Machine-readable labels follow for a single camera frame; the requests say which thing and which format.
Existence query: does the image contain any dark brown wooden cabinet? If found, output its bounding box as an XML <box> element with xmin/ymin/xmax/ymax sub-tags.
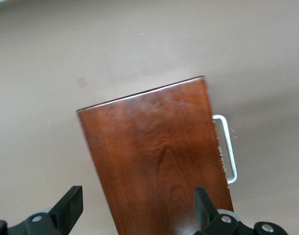
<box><xmin>75</xmin><ymin>75</ymin><xmax>235</xmax><ymax>235</ymax></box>

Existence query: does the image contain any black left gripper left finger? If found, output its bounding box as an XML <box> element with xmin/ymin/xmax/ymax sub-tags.
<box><xmin>9</xmin><ymin>185</ymin><xmax>84</xmax><ymax>235</ymax></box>

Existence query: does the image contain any light wood drawer white handle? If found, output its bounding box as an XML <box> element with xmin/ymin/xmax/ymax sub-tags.
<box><xmin>212</xmin><ymin>114</ymin><xmax>238</xmax><ymax>189</ymax></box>

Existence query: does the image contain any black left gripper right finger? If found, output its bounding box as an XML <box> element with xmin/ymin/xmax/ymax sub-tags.
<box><xmin>193</xmin><ymin>187</ymin><xmax>253</xmax><ymax>235</ymax></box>

